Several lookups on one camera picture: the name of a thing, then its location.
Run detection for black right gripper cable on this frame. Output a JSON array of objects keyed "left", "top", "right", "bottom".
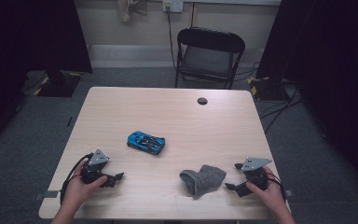
[{"left": 262, "top": 172, "right": 289, "bottom": 201}]

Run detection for black stand base yellow tape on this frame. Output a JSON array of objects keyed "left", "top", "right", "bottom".
[{"left": 246, "top": 76, "right": 291, "bottom": 103}]

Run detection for blue toy car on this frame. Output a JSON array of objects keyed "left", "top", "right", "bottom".
[{"left": 126, "top": 130, "right": 167, "bottom": 156}]

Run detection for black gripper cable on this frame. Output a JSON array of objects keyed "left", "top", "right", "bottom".
[
  {"left": 262, "top": 172, "right": 289, "bottom": 201},
  {"left": 59, "top": 152, "right": 95, "bottom": 205}
]

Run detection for person's left hand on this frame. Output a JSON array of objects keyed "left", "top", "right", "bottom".
[{"left": 61, "top": 160, "right": 109, "bottom": 214}]

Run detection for black floor cables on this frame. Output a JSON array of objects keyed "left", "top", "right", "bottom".
[{"left": 233, "top": 60, "right": 305, "bottom": 135}]

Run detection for beige hanging cloth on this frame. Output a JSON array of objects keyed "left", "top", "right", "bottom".
[{"left": 115, "top": 0, "right": 149, "bottom": 23}]

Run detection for grey sock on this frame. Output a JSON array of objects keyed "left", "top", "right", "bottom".
[{"left": 178, "top": 164, "right": 227, "bottom": 201}]

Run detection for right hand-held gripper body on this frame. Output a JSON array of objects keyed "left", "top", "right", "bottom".
[{"left": 240, "top": 157, "right": 274, "bottom": 191}]

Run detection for black curtain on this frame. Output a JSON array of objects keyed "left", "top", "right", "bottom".
[
  {"left": 255, "top": 0, "right": 358, "bottom": 201},
  {"left": 0, "top": 0, "right": 93, "bottom": 157}
]

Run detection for white wall socket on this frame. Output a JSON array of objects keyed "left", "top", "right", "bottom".
[{"left": 162, "top": 0, "right": 185, "bottom": 14}]

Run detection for thin dark wall conduit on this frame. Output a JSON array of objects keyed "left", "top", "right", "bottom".
[{"left": 189, "top": 2, "right": 198, "bottom": 28}]

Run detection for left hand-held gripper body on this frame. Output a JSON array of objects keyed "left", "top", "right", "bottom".
[{"left": 79, "top": 148, "right": 111, "bottom": 185}]

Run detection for black folding chair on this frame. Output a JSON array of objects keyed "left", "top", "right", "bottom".
[{"left": 173, "top": 26, "right": 247, "bottom": 91}]

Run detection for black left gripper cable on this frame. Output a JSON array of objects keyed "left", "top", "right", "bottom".
[{"left": 59, "top": 152, "right": 95, "bottom": 205}]

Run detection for person's right hand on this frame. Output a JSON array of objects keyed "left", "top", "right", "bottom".
[{"left": 245, "top": 165, "right": 286, "bottom": 217}]

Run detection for black power cable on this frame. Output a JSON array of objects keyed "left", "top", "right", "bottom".
[{"left": 166, "top": 6, "right": 179, "bottom": 72}]

